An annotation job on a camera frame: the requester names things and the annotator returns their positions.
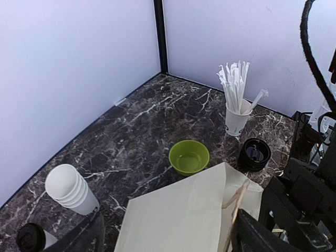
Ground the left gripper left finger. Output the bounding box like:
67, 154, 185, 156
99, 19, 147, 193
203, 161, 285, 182
52, 212, 105, 251

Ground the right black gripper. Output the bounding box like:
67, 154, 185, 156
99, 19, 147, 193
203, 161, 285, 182
258, 158, 335, 251

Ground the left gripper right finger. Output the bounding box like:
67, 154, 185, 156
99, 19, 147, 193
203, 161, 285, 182
233, 209, 297, 252

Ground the beige paper bag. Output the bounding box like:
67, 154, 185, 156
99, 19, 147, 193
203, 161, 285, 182
115, 162, 248, 251

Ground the stack of white paper cups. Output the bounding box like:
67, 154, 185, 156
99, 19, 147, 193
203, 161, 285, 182
45, 164, 100, 215

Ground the black plastic cup lid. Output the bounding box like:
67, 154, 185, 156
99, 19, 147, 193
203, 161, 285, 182
16, 223, 46, 252

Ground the white paper cup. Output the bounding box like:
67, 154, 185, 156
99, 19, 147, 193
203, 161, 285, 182
43, 230, 58, 250

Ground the stack of black lids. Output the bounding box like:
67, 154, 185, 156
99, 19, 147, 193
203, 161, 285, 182
238, 138, 271, 172

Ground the green bowl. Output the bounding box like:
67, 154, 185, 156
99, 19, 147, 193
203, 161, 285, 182
169, 140, 210, 176

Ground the white cup holding straws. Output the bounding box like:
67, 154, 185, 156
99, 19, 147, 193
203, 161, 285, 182
225, 99, 252, 137

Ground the bundle of wrapped straws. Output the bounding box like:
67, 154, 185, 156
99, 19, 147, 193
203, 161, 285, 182
216, 61, 268, 114

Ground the right black frame post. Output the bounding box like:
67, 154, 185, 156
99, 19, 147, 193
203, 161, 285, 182
153, 0, 169, 75

